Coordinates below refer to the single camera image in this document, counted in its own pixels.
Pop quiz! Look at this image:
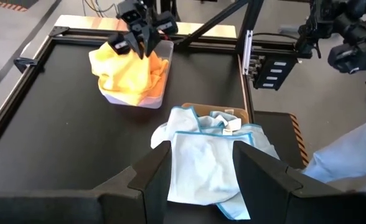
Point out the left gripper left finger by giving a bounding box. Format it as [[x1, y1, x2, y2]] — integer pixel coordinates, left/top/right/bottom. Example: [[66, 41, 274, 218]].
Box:
[[0, 140, 173, 224]]

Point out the wooden table with black frame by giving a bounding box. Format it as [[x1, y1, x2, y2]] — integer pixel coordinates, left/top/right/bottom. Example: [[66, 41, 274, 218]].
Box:
[[0, 14, 255, 156]]

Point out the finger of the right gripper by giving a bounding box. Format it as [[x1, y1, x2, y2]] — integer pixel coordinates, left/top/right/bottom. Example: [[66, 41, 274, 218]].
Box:
[[143, 11, 180, 58], [107, 30, 146, 60]]

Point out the person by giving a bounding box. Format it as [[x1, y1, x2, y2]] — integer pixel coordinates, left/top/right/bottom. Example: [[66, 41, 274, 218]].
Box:
[[301, 111, 366, 194]]

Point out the black diagonal frame strut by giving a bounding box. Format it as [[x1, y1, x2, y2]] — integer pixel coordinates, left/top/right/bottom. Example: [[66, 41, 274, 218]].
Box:
[[175, 0, 266, 55]]

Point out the thin black floor cable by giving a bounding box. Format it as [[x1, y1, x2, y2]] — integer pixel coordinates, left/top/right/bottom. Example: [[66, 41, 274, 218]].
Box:
[[82, 0, 119, 18]]

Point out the black mat with striped edge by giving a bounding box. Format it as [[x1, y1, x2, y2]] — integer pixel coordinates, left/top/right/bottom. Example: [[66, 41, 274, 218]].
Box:
[[0, 0, 40, 13], [253, 110, 311, 170]]

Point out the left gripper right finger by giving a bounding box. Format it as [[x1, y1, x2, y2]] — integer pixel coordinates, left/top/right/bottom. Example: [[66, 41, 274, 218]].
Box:
[[232, 140, 366, 224]]

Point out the orange microfiber towel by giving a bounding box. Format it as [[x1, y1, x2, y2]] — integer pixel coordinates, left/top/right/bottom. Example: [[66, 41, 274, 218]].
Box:
[[88, 41, 159, 106], [145, 51, 171, 100]]

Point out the black table mat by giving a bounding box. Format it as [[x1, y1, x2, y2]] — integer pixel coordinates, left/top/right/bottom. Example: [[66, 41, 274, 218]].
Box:
[[0, 39, 248, 224]]

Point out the black control box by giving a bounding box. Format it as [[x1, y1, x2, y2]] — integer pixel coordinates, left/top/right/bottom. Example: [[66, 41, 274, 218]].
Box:
[[251, 52, 298, 91]]

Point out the silver aluminium bracket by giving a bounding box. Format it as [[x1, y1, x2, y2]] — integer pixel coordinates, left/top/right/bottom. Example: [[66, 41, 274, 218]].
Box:
[[241, 29, 254, 76]]

